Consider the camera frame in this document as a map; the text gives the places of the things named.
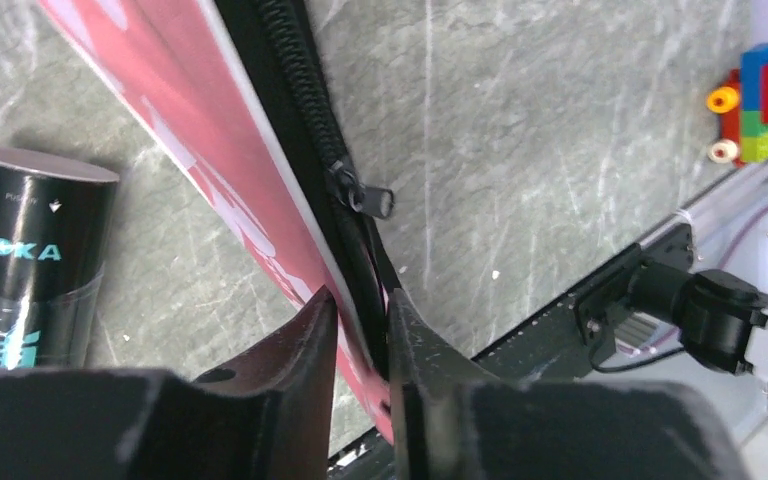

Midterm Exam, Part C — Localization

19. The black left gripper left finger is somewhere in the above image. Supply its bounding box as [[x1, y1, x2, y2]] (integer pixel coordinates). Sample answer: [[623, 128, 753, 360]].
[[0, 288, 338, 479]]

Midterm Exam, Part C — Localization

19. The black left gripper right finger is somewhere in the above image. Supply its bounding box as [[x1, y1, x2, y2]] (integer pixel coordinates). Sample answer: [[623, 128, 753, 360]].
[[388, 289, 749, 479]]

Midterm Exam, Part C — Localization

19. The black shuttlecock tube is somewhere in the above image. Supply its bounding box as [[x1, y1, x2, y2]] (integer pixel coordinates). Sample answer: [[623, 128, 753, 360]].
[[0, 147, 120, 370]]

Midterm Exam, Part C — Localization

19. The pink racket bag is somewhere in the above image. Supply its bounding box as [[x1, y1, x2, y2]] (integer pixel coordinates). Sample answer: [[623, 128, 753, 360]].
[[42, 1, 393, 439]]

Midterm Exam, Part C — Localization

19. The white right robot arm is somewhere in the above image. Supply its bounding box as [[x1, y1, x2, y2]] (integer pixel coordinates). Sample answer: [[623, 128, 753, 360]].
[[627, 263, 768, 383]]

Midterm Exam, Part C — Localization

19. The red blue toy brick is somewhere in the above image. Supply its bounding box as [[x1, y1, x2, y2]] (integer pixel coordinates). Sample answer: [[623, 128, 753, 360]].
[[706, 42, 768, 168]]

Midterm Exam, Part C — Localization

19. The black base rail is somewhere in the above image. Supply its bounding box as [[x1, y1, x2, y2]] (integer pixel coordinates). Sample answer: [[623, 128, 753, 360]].
[[327, 221, 697, 480]]

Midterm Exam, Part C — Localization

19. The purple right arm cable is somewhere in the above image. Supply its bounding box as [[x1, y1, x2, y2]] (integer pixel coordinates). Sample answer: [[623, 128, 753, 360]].
[[648, 192, 768, 352]]

